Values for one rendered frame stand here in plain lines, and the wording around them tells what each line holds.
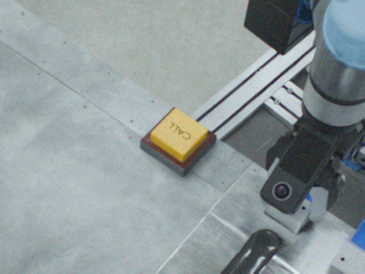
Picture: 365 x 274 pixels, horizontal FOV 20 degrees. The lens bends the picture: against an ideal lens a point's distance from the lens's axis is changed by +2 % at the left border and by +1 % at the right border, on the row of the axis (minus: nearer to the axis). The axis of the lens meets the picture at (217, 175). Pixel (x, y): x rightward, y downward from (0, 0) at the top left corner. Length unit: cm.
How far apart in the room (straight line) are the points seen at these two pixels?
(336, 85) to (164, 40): 159
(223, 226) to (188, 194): 14
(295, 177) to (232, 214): 17
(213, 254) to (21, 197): 29
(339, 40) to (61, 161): 54
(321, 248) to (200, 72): 134
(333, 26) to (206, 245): 37
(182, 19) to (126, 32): 16
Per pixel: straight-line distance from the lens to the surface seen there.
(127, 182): 141
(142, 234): 137
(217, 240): 127
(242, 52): 262
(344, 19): 101
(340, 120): 111
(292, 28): 163
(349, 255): 125
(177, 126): 142
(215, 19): 268
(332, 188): 121
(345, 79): 105
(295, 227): 128
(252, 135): 221
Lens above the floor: 199
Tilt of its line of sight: 56 degrees down
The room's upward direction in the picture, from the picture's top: 12 degrees clockwise
